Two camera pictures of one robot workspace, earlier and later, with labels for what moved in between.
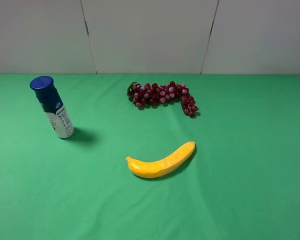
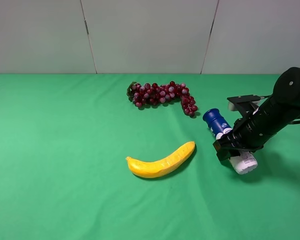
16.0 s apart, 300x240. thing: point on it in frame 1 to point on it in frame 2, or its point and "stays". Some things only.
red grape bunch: (142, 94) stays
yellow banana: (153, 169) stays
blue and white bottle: (45, 87) to (245, 161)
